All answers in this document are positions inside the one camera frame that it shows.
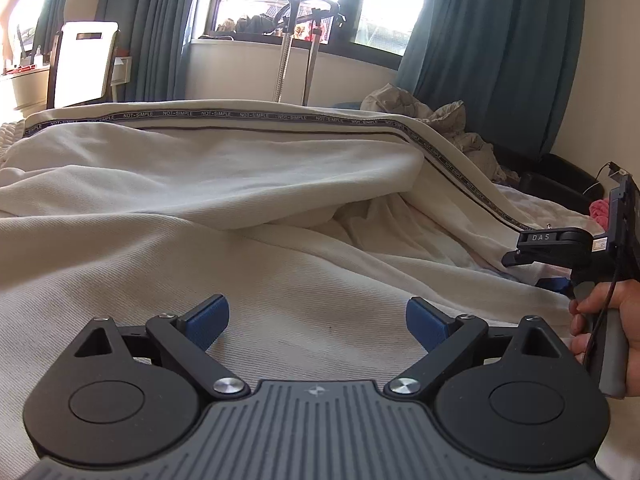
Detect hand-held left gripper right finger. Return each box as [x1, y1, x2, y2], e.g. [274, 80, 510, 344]
[383, 296, 572, 401]

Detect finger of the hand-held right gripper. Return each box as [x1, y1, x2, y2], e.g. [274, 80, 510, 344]
[536, 276, 573, 295]
[501, 227, 591, 268]

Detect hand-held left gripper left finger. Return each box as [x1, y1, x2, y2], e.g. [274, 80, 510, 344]
[74, 294, 252, 402]

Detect cream pants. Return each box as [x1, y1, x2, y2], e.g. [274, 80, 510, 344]
[0, 100, 606, 461]

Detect crumpled beige clothes pile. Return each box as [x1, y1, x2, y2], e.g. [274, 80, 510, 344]
[360, 84, 518, 183]

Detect person's right hand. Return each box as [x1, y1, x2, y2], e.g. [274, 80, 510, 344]
[569, 280, 640, 365]

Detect pastel bed sheet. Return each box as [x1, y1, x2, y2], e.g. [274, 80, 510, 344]
[492, 182, 640, 476]

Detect black sofa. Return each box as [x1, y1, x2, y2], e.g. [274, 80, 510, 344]
[492, 145, 601, 216]

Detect blue curtain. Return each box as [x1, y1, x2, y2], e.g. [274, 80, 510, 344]
[95, 0, 208, 106]
[397, 0, 586, 158]

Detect small white cabinet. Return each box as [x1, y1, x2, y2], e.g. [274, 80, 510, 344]
[111, 55, 133, 101]

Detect white chair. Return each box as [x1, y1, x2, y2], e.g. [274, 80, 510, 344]
[50, 21, 121, 110]

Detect dark framed window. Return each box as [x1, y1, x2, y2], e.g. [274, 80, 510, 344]
[205, 0, 431, 58]

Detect white dresser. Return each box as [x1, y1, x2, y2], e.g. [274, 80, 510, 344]
[0, 67, 53, 121]

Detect dark green hanging cloth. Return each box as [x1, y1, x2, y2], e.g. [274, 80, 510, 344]
[35, 0, 68, 53]

